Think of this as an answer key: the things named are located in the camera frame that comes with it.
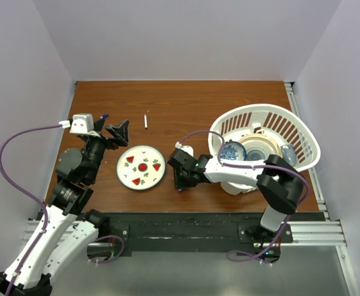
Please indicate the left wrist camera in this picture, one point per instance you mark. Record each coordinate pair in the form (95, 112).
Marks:
(82, 123)

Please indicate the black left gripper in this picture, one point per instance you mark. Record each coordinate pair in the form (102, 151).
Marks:
(120, 135)

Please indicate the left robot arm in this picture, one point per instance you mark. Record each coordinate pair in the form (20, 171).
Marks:
(64, 230)

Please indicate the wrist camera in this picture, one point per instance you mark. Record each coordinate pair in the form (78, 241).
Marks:
(82, 123)
(188, 149)

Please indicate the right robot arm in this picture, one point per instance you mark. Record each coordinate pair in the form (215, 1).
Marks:
(279, 183)

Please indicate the grey cup in basket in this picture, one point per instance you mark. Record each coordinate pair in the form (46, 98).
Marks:
(288, 153)

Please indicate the blue patterned bowl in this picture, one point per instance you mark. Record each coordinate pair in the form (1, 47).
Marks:
(233, 150)

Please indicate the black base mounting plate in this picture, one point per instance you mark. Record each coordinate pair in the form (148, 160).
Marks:
(185, 232)

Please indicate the beige stacked plates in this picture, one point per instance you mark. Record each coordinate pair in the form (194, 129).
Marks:
(260, 146)

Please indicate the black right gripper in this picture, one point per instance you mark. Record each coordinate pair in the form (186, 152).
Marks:
(180, 184)

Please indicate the watermelon pattern plate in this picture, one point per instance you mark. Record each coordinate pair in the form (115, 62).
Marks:
(141, 167)

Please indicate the white plastic basket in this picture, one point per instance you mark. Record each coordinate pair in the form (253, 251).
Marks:
(274, 121)

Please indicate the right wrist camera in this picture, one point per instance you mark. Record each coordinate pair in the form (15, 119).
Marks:
(188, 149)

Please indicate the plain white blue-end pen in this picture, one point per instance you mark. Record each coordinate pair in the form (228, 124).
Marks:
(145, 121)

